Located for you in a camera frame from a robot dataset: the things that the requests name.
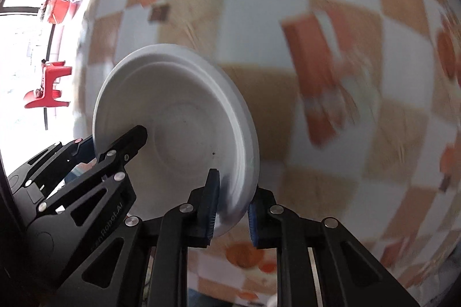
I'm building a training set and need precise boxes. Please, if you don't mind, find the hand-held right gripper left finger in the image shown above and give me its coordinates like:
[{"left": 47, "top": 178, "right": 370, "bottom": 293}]
[{"left": 54, "top": 168, "right": 221, "bottom": 307}]

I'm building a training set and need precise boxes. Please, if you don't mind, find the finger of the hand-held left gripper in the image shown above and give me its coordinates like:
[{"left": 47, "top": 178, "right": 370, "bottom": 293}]
[
  {"left": 10, "top": 137, "right": 95, "bottom": 200},
  {"left": 37, "top": 126, "right": 148, "bottom": 256}
]

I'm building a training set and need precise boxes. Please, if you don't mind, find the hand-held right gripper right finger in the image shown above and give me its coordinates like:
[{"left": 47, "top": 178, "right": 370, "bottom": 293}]
[{"left": 248, "top": 188, "right": 420, "bottom": 307}]

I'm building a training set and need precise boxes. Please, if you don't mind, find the white bowl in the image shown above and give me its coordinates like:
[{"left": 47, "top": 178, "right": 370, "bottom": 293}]
[{"left": 92, "top": 44, "right": 260, "bottom": 237}]

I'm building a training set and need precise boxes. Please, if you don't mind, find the red plastic chair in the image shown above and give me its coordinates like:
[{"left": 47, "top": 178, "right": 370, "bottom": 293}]
[
  {"left": 38, "top": 0, "right": 80, "bottom": 27},
  {"left": 23, "top": 60, "right": 73, "bottom": 109}
]

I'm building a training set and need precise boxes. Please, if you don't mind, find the checkered printed tablecloth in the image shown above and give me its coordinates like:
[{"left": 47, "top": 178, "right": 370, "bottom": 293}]
[{"left": 72, "top": 0, "right": 461, "bottom": 307}]

